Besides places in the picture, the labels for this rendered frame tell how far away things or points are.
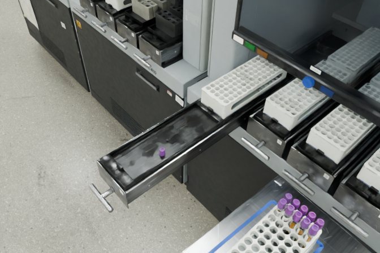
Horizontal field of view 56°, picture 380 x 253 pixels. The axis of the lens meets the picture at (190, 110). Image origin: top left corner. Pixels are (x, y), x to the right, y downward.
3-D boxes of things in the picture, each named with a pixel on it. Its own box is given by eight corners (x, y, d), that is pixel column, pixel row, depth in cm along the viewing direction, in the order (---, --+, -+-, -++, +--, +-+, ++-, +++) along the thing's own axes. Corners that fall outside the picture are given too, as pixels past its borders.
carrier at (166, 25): (179, 37, 131) (179, 23, 127) (175, 39, 130) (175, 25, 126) (159, 24, 137) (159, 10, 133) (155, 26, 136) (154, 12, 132)
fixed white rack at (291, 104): (318, 73, 121) (323, 59, 116) (345, 88, 115) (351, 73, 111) (261, 114, 106) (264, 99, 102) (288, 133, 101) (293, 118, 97)
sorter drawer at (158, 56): (255, -2, 172) (258, -21, 166) (277, 8, 165) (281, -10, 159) (130, 55, 137) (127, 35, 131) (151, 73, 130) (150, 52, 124)
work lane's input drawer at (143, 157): (262, 73, 131) (266, 53, 124) (293, 93, 124) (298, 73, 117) (85, 184, 96) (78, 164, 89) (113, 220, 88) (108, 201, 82)
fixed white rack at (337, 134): (359, 97, 113) (367, 82, 108) (390, 114, 107) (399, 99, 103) (303, 144, 98) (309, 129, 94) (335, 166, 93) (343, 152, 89)
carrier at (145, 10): (154, 21, 139) (153, 7, 135) (150, 22, 138) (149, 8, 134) (136, 9, 145) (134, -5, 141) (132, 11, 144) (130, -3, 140)
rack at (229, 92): (263, 65, 123) (266, 50, 119) (286, 79, 118) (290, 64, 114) (199, 104, 109) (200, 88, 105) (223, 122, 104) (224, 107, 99)
